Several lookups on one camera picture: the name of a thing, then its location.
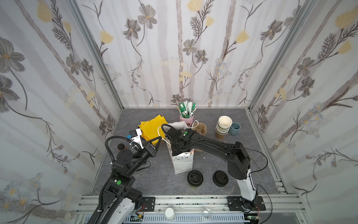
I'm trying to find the white paper takeout bag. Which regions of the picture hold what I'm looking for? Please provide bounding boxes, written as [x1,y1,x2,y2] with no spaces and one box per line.
[157,121,194,174]

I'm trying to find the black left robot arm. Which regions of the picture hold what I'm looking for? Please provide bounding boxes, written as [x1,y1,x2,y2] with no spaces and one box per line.
[88,136,162,224]

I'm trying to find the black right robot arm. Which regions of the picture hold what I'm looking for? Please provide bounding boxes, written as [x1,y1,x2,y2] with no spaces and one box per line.
[161,124,258,212]

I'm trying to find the yellow paper napkin stack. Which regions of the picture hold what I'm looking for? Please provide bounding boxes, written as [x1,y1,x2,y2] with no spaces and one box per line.
[139,115,167,141]

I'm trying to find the brown bottle black cap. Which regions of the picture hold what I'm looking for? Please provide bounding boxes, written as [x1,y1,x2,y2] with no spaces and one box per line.
[117,143,128,151]

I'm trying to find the brown pulp carrier stack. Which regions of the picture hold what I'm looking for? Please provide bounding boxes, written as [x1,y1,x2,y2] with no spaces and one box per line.
[193,121,207,136]

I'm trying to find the pink cup with straws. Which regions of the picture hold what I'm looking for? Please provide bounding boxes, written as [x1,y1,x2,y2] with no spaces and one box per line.
[179,100,196,127]

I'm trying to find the stack of paper cups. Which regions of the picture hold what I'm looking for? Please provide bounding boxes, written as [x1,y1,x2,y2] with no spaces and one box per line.
[215,116,233,140]

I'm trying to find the teal ceramic cup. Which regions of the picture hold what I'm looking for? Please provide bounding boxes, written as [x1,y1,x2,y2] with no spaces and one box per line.
[229,122,241,135]

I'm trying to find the clear glass cup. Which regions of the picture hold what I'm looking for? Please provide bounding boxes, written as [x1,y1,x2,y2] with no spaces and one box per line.
[202,208,213,220]

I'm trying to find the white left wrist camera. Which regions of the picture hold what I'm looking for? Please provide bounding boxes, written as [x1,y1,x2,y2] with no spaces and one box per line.
[127,128,143,151]

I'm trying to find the white perforated cable tray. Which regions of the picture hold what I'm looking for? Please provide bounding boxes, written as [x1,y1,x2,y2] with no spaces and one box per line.
[112,213,250,224]

